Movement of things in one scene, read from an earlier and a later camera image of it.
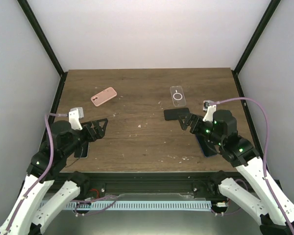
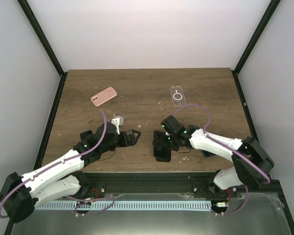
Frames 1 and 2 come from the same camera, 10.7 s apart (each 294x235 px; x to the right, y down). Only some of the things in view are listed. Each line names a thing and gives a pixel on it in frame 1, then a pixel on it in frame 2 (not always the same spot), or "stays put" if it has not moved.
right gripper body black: x=197 y=129 -> x=169 y=143
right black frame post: x=262 y=25 stays put
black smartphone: x=172 y=114 -> x=161 y=149
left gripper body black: x=90 y=137 -> x=124 y=143
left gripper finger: x=100 y=127 -> x=135 y=135
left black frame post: x=46 y=42 stays put
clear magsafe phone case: x=178 y=96 stays put
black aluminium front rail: x=111 y=183 stays put
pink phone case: x=104 y=96 stays put
